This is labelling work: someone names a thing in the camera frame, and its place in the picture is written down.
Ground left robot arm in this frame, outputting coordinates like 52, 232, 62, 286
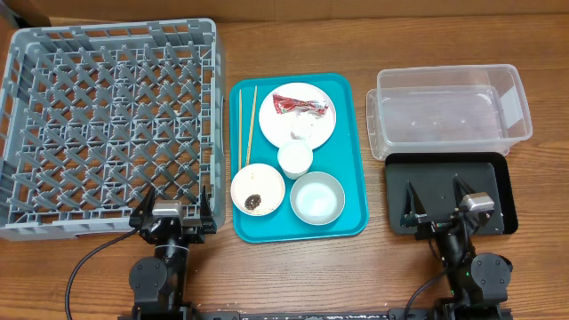
128, 188, 217, 320

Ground black rectangular tray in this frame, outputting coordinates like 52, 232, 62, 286
385, 152, 518, 235

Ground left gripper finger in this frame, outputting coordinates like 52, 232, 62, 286
199, 186, 216, 231
129, 187, 156, 228

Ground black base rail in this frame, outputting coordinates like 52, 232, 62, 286
117, 308, 514, 320

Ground white paper cup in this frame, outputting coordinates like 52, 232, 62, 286
277, 140, 313, 180

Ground teal plastic serving tray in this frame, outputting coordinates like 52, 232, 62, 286
228, 73, 369, 244

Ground grey ceramic bowl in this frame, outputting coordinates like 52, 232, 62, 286
290, 172, 346, 226

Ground dark food scraps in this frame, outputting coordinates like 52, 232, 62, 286
244, 194, 261, 212

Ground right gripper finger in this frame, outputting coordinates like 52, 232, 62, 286
453, 174, 476, 209
401, 180, 427, 227

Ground clear plastic waste bin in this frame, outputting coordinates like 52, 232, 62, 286
366, 64, 533, 161

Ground right wooden chopstick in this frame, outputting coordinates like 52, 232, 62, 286
245, 86, 258, 166

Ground red snack wrapper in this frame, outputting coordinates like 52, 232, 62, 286
272, 94, 328, 116

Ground grey plastic dish rack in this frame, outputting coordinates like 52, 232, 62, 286
1, 18, 225, 241

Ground pink small bowl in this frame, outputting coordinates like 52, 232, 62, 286
230, 164, 285, 217

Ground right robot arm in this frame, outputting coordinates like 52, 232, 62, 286
400, 175, 513, 319

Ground large white round plate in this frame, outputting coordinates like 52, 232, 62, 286
258, 82, 336, 149

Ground white tissue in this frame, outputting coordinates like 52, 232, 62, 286
291, 112, 317, 140

